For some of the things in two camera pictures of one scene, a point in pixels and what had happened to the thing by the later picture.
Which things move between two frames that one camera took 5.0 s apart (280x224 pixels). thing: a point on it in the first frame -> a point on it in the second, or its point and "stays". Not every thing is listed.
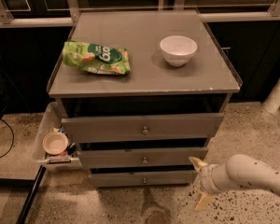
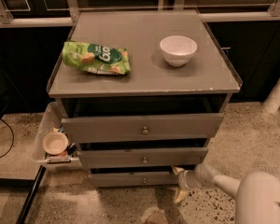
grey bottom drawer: [142, 179] stays
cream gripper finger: [197, 163] -> [177, 170]
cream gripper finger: [203, 201] -> [181, 196]
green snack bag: [96, 58] stays
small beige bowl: [55, 143] stays
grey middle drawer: [141, 157] stays
